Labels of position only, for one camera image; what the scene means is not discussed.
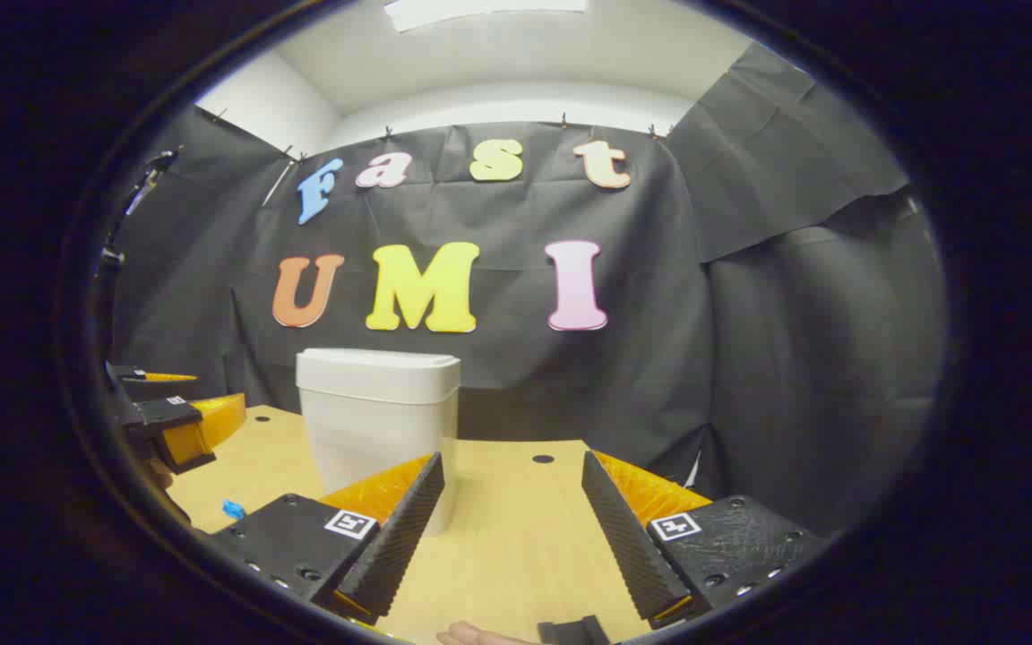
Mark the black backdrop cloth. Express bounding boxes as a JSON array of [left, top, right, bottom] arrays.
[[108, 40, 947, 538]]

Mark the wooden desktop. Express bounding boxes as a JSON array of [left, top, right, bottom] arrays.
[[162, 405, 714, 645]]

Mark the white desktop garbage bin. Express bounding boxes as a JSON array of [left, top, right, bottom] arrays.
[[296, 348, 461, 537]]

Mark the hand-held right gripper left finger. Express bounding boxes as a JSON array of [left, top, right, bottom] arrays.
[[209, 452, 445, 626]]

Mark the ceiling light panel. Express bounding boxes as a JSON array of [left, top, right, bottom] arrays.
[[383, 0, 589, 33]]

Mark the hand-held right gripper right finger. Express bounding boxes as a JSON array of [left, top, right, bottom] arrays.
[[581, 450, 826, 630]]

